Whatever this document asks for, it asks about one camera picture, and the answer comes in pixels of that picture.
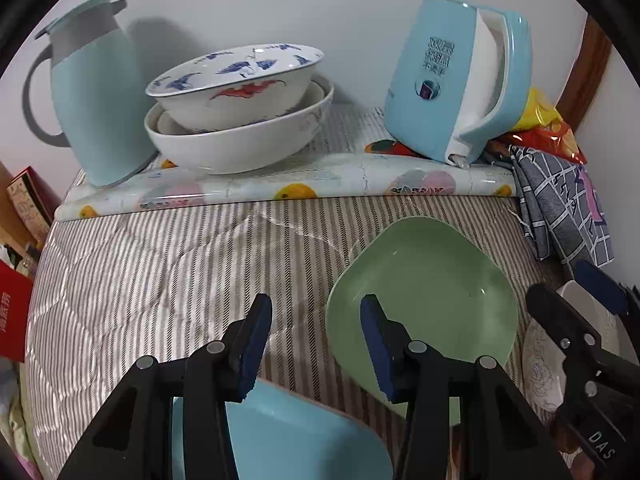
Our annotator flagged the large white bowl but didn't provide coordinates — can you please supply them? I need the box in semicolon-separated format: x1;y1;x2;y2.
144;77;335;176

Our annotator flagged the grey checked cloth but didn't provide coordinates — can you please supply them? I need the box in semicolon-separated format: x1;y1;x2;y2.
510;145;616;267

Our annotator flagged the pale green blanket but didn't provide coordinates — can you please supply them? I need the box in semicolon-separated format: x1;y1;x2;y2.
0;360;41;480

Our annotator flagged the wooden bedside table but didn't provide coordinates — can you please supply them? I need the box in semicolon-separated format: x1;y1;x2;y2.
0;160;51;281

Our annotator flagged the light blue electric kettle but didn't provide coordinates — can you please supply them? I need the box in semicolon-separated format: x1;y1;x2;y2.
382;0;533;167

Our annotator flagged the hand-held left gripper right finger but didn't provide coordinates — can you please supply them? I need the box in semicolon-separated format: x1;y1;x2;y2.
360;294;576;480

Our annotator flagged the small white nested bowl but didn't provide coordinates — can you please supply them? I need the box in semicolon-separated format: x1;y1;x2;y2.
152;72;335;136

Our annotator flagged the wooden door frame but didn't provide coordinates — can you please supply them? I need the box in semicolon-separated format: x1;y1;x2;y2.
555;15;613;136

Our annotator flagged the brown patterned box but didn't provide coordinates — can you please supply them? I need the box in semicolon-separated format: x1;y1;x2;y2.
6;167;61;241

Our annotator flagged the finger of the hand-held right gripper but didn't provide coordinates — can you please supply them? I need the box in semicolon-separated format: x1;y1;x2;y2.
574;259;640;318
525;282;608;376

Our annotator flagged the light blue thermos jug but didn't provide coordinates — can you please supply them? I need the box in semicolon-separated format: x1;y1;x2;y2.
22;0;158;188

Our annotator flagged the light blue square plate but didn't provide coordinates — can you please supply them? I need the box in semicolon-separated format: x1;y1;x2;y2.
170;377;396;480

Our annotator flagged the green square plate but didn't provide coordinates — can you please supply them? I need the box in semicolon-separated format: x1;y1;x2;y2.
325;216;519;428

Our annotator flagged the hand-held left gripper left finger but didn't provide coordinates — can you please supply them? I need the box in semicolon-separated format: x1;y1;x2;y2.
57;292;273;480

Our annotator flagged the red box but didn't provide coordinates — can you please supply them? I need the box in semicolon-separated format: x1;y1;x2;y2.
0;260;35;363

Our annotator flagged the red chip bag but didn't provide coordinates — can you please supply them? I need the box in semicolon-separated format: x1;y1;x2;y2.
495;122;586;166

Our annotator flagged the white bowl grey floral print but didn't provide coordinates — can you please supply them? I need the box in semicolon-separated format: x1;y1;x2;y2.
521;280;623;413

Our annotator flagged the striped quilt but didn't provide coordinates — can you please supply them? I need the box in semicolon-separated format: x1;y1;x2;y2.
20;105;581;480

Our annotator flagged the fruit print plastic table cover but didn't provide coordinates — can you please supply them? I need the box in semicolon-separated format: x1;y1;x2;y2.
54;105;516;222

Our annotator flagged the blue and red painted bowl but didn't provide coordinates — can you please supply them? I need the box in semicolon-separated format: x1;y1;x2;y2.
145;43;325;133

